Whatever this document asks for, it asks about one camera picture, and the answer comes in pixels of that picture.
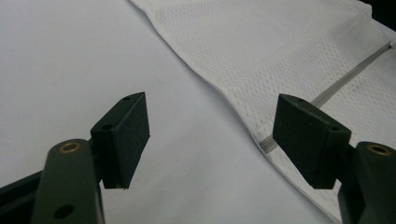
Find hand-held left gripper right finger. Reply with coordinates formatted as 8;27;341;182
272;93;353;190

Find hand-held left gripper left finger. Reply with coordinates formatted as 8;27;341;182
90;91;151;190

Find white mesh laundry bag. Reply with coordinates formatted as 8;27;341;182
129;0;396;223

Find white table mat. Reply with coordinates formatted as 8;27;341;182
0;0;339;224

